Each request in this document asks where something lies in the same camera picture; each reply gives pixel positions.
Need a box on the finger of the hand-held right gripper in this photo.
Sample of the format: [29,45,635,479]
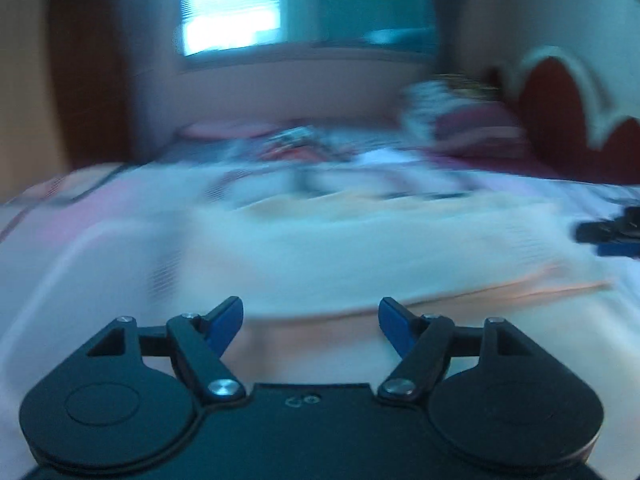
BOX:
[575,208,640,259]

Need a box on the white cloth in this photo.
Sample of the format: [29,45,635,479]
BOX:
[350,147,451,172]

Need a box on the dark gold patterned cloth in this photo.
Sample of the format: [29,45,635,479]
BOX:
[434,74,502,100]

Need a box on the pink pillow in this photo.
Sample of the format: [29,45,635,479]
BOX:
[179,121,282,140]

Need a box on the brown wooden door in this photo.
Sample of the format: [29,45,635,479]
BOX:
[46,0,137,172]

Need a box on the maroon striped pillow pile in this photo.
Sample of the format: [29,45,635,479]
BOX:
[399,79,532,162]

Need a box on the cream small garment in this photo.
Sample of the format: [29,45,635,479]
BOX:
[239,194,612,322]

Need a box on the red cream-trimmed headboard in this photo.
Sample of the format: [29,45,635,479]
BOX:
[492,46,640,186]

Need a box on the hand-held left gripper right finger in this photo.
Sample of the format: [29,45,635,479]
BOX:
[377,297,540,403]

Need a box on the bright window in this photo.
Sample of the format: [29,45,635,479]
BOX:
[175,0,286,58]

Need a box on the teal curtain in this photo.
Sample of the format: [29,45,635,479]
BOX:
[320,0,437,53]

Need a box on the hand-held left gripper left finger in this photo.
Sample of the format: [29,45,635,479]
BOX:
[87,296,247,404]

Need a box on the red black white striped garment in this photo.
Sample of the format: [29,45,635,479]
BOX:
[225,126,362,167]

